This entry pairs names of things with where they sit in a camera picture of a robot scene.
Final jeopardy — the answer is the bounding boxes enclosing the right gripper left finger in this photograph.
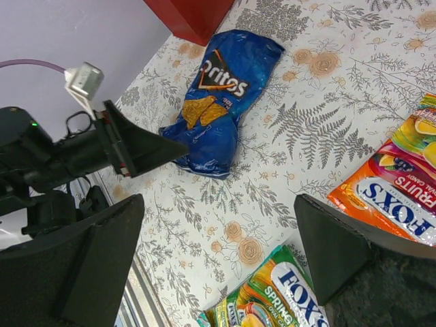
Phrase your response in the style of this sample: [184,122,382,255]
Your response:
[1,194,144,326]

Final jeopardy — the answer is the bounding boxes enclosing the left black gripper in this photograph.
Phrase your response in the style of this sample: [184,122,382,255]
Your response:
[0,99,190,239]

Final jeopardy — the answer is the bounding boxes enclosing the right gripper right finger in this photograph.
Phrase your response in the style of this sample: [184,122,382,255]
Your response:
[294,194,435,326]

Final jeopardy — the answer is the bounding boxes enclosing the green snack package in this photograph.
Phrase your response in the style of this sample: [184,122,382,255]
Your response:
[197,245,330,327]

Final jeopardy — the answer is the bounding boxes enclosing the orange snack package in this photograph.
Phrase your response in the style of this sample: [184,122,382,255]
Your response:
[328,94,436,247]

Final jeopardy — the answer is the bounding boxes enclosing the blue Doritos chip bag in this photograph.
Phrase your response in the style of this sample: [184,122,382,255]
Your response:
[159,29,284,179]

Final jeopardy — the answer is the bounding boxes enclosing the red paper bag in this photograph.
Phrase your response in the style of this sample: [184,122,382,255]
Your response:
[144,0,234,46]

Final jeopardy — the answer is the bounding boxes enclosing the floral table mat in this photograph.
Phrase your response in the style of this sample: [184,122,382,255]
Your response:
[99,1,435,326]

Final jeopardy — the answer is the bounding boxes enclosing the aluminium front rail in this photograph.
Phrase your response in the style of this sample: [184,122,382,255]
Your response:
[114,254,171,327]

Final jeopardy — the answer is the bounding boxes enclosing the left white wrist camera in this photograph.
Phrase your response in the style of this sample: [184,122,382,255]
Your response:
[64,62,104,120]

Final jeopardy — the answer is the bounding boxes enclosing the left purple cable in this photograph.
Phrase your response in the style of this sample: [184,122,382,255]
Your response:
[0,59,66,74]

